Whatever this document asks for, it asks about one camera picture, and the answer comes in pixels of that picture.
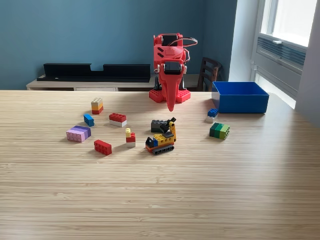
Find red and white brick stack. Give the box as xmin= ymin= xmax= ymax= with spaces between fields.
xmin=108 ymin=112 xmax=128 ymax=128

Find green brick stack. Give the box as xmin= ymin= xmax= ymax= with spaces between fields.
xmin=209 ymin=122 xmax=231 ymax=141

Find yellow red white brick stack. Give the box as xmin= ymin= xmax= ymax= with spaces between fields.
xmin=125 ymin=127 xmax=137 ymax=148

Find blue plastic bin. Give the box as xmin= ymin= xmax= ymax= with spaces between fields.
xmin=211 ymin=81 xmax=270 ymax=114

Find dark wooden chair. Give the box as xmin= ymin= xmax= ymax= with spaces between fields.
xmin=196 ymin=56 xmax=223 ymax=92

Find dark grey brick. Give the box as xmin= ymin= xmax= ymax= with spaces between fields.
xmin=150 ymin=119 xmax=169 ymax=134

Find blue and white brick stack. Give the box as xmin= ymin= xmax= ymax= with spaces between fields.
xmin=205 ymin=108 xmax=219 ymax=124

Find yellow toy digger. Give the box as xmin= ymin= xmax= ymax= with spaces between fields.
xmin=145 ymin=116 xmax=178 ymax=156

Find beige yellow red brick stack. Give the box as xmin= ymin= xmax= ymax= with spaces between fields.
xmin=90 ymin=97 xmax=104 ymax=115

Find pale wooden sideboard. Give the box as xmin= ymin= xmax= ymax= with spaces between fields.
xmin=26 ymin=73 xmax=201 ymax=92

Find small blue brick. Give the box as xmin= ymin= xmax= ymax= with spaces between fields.
xmin=83 ymin=113 xmax=95 ymax=127

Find pink and purple brick stack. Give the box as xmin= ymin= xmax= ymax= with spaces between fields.
xmin=65 ymin=125 xmax=92 ymax=143

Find grey window vent grille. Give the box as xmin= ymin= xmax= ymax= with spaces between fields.
xmin=256 ymin=36 xmax=307 ymax=73

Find red white servo cable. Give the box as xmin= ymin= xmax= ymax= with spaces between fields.
xmin=178 ymin=37 xmax=199 ymax=48

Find white window frame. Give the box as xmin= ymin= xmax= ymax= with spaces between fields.
xmin=259 ymin=0 xmax=318 ymax=48

